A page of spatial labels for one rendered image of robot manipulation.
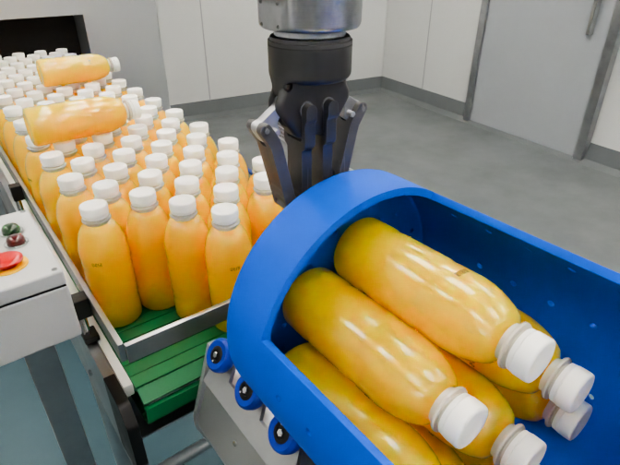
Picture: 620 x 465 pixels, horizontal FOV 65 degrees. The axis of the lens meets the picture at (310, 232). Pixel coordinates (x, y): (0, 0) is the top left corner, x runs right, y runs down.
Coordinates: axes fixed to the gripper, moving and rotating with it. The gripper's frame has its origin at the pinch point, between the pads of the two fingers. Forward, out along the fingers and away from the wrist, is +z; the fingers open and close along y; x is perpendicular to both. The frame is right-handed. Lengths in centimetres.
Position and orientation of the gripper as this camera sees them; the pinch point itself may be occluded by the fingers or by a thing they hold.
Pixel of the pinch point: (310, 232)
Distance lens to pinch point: 52.9
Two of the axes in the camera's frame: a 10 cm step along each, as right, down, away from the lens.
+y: -8.0, 3.0, -5.2
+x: 6.1, 4.0, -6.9
